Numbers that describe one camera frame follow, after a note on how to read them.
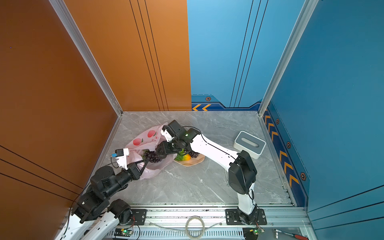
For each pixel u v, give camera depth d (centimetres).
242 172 44
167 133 66
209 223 72
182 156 88
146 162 67
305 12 71
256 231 70
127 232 70
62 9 70
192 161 91
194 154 91
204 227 70
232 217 72
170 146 69
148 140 93
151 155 91
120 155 60
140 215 74
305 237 68
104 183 50
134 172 59
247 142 97
